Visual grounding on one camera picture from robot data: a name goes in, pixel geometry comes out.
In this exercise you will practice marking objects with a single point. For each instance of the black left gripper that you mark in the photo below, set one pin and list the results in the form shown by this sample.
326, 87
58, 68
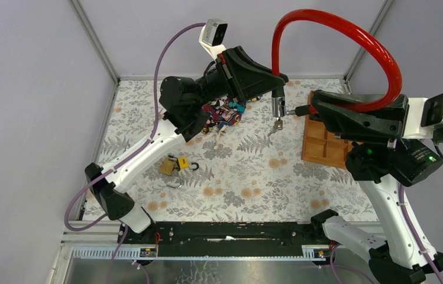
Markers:
228, 73

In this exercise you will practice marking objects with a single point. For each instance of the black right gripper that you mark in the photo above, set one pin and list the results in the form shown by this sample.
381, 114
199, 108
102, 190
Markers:
387, 119

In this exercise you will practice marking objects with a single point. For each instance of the red cable lock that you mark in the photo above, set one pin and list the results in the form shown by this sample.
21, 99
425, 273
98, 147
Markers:
340, 34

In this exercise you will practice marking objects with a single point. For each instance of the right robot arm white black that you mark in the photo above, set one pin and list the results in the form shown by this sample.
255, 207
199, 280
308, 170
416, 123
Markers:
388, 155

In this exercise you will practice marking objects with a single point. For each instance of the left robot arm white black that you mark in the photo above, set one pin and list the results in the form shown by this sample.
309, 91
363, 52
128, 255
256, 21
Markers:
183, 99

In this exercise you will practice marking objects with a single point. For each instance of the colourful comic print cloth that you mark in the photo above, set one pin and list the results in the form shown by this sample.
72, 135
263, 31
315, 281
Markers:
224, 112

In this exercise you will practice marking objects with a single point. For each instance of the orange wooden compartment tray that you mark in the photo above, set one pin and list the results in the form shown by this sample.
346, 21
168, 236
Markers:
322, 147

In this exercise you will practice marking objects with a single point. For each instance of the yellow small padlock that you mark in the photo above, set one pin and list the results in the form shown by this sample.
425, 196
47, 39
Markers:
185, 165

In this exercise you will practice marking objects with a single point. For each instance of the brass padlock near centre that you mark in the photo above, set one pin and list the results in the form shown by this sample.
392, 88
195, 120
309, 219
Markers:
169, 165

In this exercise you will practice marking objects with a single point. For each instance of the open steel shackle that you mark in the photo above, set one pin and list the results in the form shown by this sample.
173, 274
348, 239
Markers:
175, 182

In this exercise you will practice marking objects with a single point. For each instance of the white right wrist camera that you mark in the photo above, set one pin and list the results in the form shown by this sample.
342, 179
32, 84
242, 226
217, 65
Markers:
424, 119

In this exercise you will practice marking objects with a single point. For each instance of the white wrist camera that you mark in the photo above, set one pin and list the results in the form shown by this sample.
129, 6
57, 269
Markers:
424, 119
212, 35

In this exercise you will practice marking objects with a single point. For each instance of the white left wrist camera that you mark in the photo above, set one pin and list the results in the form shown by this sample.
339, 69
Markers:
212, 35

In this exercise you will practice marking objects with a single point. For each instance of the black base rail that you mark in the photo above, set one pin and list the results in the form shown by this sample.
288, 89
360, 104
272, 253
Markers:
227, 239

